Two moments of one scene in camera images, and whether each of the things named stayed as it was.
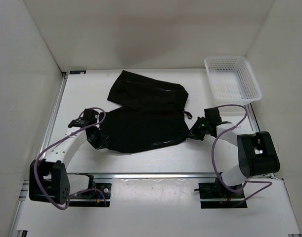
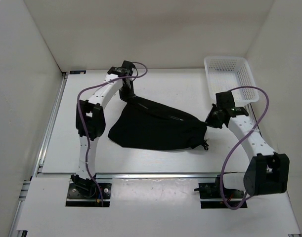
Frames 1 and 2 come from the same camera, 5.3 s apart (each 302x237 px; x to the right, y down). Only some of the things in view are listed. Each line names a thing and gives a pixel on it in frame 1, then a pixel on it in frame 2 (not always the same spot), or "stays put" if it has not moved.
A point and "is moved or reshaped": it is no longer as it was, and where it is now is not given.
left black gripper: [103, 139] → [127, 98]
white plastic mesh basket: [232, 80] stays put
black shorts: [152, 114] is moved or reshaped
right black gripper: [194, 133] → [209, 120]
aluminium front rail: [151, 175] stays put
